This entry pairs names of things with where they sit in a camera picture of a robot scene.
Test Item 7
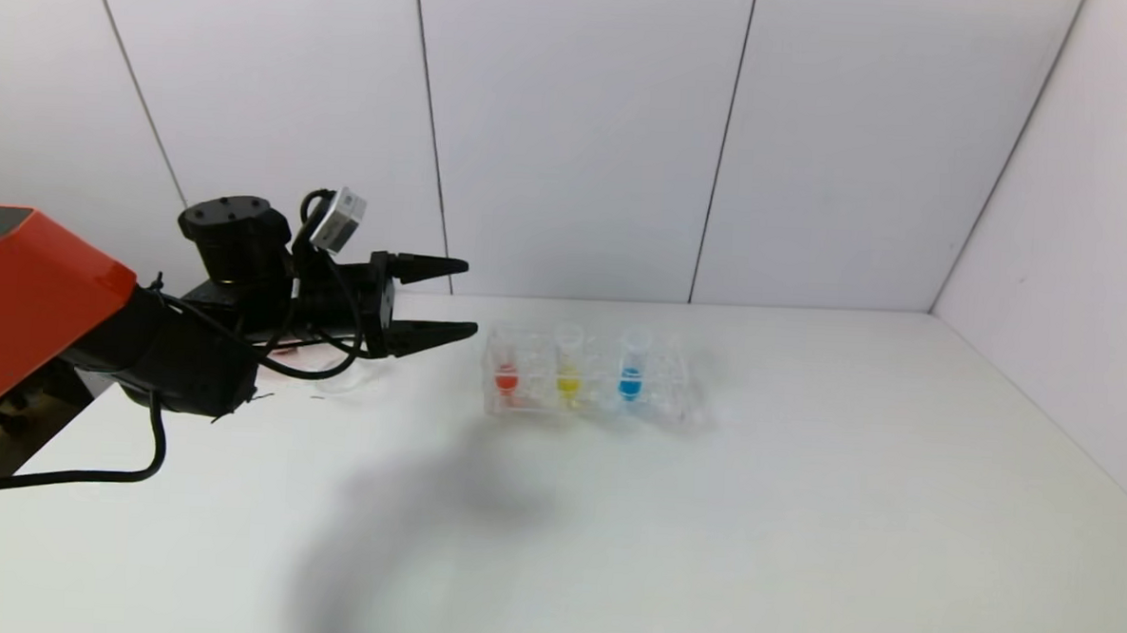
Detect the test tube with red pigment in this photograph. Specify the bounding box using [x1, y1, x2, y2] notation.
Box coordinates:
[493, 333, 524, 399]

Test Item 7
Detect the test tube with blue pigment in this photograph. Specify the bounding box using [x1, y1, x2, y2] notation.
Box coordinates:
[617, 327, 653, 404]

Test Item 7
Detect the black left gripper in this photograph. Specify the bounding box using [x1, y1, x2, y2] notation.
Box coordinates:
[291, 247, 482, 363]

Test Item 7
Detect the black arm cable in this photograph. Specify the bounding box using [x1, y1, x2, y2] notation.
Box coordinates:
[0, 382, 171, 505]

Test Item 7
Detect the clear acrylic test tube rack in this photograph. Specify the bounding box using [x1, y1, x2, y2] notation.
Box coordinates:
[481, 320, 694, 426]

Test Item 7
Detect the clear glass beaker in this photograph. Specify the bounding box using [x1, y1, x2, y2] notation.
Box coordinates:
[308, 351, 379, 397]

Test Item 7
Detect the test tube with yellow pigment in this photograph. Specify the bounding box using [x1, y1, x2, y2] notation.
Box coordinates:
[552, 323, 587, 406]

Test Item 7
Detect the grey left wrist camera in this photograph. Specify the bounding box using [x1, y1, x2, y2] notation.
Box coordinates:
[310, 186, 369, 255]

